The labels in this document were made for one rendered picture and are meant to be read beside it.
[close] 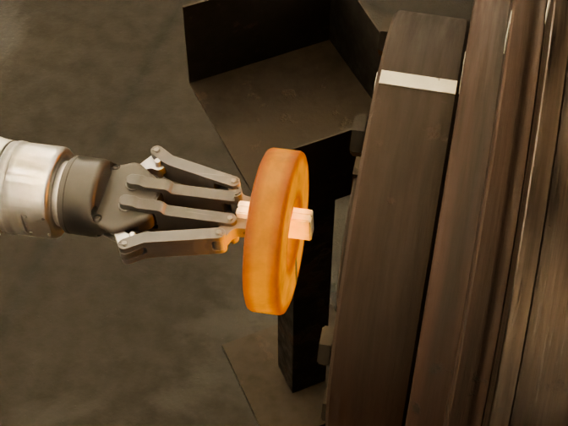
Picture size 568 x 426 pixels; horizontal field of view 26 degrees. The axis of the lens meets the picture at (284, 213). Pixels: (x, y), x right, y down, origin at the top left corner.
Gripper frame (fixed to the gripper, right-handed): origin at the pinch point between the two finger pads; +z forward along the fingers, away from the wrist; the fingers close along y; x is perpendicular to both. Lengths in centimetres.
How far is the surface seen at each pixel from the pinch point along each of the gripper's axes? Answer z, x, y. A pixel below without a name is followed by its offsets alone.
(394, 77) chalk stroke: 13.1, 40.5, 19.1
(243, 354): -17, -83, -33
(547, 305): 22, 42, 34
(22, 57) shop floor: -75, -80, -92
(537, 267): 22, 44, 34
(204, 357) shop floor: -23, -83, -32
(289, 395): -8, -83, -27
